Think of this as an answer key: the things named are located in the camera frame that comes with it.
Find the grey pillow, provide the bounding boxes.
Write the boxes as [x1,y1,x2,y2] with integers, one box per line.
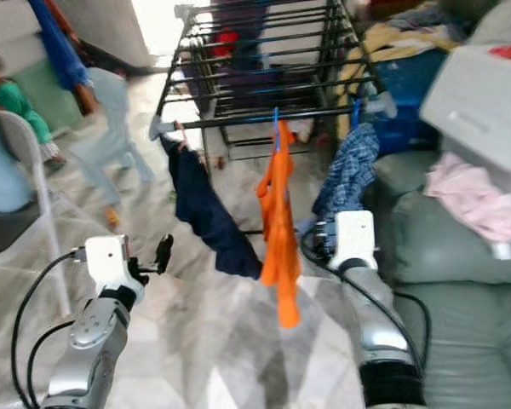
[464,0,511,48]

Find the small orange toy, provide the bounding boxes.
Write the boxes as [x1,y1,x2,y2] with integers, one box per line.
[104,204,122,231]

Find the orange garment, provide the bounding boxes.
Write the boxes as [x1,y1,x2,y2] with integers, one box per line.
[255,119,303,330]

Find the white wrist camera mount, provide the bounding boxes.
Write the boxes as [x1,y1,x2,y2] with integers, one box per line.
[332,210,378,270]
[83,235,133,295]

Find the grey metal folding chair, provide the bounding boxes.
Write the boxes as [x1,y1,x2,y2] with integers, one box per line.
[0,107,73,318]

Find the pale blue plastic child chair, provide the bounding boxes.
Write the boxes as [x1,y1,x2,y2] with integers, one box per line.
[64,66,144,208]

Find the pale green board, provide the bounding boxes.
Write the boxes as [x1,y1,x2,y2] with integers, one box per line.
[17,55,95,129]

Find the white drawer box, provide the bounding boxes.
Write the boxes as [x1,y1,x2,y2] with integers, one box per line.
[417,43,511,197]

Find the black metal drying rack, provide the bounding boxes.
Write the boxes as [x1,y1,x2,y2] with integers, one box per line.
[149,0,399,164]

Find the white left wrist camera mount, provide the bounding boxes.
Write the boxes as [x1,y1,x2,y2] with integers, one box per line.
[83,235,133,295]

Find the blue hanging cloth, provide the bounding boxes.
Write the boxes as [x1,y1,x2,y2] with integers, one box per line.
[27,0,99,116]

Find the pink cloth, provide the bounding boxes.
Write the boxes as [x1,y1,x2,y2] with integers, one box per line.
[424,152,511,261]

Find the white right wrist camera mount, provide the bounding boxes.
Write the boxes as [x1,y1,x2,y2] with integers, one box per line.
[332,210,378,270]

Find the grey green sofa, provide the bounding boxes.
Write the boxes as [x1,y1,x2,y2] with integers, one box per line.
[366,149,511,409]

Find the navy blue garment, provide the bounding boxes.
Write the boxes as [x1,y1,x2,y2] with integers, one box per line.
[160,136,263,280]

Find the child in green shirt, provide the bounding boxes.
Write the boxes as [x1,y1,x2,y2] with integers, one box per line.
[0,49,54,163]

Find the grey clothes pile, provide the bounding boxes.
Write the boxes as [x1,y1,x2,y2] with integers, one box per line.
[383,0,474,39]

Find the yellow cloth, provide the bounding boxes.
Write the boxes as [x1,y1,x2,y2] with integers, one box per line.
[336,21,461,129]

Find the blue plaid shirt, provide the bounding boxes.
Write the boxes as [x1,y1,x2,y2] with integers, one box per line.
[294,122,380,256]

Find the red cloth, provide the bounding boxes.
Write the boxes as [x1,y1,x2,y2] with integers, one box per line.
[490,43,511,63]
[215,30,239,59]

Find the purple armchair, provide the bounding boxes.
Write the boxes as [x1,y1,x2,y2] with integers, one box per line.
[177,0,269,107]

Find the white cushion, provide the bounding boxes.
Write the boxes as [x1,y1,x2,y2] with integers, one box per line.
[260,0,333,69]

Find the blue suitcase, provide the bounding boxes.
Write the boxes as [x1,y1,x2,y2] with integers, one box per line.
[362,47,448,156]

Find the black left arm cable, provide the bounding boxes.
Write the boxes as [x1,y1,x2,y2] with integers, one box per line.
[26,320,78,409]
[12,249,86,409]

